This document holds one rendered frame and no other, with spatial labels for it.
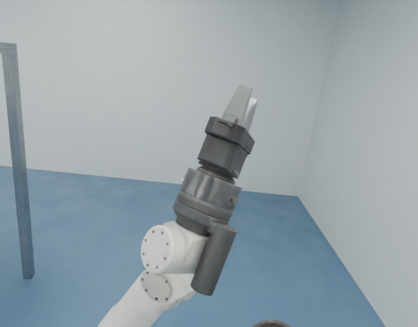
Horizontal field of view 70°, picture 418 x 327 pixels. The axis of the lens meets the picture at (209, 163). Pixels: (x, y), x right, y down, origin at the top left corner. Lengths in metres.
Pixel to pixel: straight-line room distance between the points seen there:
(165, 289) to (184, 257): 0.11
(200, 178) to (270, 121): 3.75
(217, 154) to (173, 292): 0.24
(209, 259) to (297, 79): 3.83
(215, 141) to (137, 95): 3.73
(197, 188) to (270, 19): 3.77
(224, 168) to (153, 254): 0.15
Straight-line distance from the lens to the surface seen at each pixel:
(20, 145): 2.27
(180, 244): 0.42
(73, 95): 4.41
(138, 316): 0.52
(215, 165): 0.42
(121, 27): 4.18
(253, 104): 0.50
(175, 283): 0.53
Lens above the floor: 1.63
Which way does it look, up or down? 18 degrees down
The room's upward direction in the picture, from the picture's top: 7 degrees clockwise
